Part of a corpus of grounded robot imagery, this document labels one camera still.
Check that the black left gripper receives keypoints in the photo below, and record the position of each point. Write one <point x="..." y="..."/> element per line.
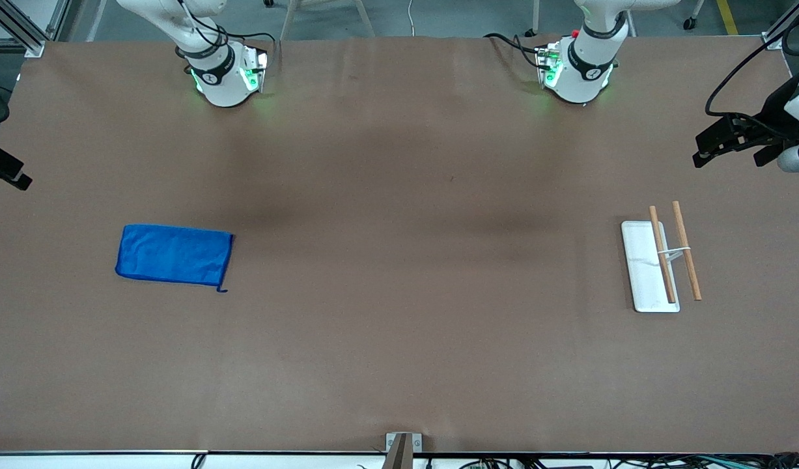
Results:
<point x="772" y="108"/>

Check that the blue microfibre towel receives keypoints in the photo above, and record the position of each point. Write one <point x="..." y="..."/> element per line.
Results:
<point x="174" y="254"/>

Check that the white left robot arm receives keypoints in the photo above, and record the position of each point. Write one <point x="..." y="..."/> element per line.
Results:
<point x="581" y="71"/>

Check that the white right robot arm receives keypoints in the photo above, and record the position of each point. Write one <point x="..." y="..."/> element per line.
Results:
<point x="220" y="78"/>

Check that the white towel rack wooden bars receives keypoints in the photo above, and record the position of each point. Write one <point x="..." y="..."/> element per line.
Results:
<point x="646" y="273"/>

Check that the black caster wheel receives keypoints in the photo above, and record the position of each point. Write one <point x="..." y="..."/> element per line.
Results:
<point x="689" y="23"/>

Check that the white furniture leg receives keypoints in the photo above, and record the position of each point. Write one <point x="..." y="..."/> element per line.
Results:
<point x="536" y="16"/>

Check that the white chair legs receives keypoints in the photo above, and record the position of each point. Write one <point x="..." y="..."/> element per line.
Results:
<point x="363" y="16"/>

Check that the aluminium frame post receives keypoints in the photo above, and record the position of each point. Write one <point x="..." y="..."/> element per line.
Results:
<point x="786" y="26"/>
<point x="21" y="29"/>

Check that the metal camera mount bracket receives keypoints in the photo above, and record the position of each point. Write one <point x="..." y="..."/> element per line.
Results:
<point x="403" y="449"/>

